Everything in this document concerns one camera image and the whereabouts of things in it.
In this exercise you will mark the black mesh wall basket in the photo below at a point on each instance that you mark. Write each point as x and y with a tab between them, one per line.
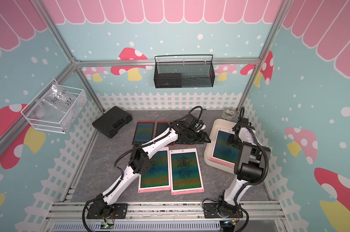
197	70

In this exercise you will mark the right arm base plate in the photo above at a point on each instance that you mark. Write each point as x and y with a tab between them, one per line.
222	210

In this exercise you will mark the black plastic tool case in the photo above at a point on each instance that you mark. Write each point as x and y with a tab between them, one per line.
112	121

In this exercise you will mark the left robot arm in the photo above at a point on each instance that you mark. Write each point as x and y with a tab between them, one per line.
136	161

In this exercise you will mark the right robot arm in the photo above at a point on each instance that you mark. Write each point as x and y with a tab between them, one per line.
250	167

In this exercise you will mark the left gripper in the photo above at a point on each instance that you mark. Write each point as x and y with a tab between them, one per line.
200	138

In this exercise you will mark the black box in basket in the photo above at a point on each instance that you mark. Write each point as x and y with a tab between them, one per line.
168	80

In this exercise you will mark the clear plastic bag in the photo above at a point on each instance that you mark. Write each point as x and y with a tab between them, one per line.
57	101

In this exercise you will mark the clear tape roll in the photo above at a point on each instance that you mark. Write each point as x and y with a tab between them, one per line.
229	114

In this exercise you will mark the white plastic storage box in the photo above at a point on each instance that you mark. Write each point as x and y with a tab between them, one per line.
209	148

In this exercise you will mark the pink frame writing tablet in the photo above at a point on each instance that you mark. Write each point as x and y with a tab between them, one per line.
185	172

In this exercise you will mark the red frame writing tablet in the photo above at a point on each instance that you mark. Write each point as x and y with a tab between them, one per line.
143	132

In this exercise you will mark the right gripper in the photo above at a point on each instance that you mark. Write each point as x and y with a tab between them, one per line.
230	141

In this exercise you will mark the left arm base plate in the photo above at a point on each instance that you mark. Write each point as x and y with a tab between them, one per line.
116	211

